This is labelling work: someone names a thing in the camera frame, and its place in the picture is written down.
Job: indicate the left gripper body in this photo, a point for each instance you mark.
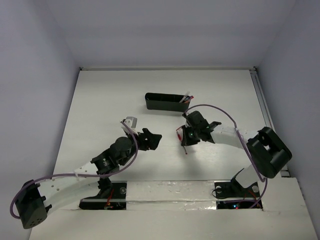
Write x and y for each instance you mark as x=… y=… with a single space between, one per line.
x=145 y=139

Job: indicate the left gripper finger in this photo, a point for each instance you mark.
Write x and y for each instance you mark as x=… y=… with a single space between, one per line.
x=152 y=145
x=152 y=137

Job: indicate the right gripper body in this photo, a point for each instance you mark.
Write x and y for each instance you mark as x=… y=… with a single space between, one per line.
x=194 y=132

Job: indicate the white marker red cap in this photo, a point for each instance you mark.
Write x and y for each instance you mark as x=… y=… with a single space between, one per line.
x=184 y=97

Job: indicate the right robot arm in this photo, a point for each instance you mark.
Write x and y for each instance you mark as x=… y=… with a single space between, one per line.
x=232 y=136

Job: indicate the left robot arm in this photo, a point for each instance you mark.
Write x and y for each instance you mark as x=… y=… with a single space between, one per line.
x=39 y=198

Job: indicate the black desk organizer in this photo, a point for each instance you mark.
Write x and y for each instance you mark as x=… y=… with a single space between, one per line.
x=165 y=102

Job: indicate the silver foil strip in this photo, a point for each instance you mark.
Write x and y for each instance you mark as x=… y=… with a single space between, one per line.
x=195 y=195

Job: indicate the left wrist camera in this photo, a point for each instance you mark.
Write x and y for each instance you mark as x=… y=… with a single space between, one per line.
x=130 y=122

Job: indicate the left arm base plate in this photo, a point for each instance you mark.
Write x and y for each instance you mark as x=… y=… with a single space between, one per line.
x=116 y=200

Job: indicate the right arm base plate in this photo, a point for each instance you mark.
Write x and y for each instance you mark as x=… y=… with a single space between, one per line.
x=230 y=195

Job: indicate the aluminium side rail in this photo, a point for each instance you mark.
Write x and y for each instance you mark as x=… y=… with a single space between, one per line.
x=267 y=120

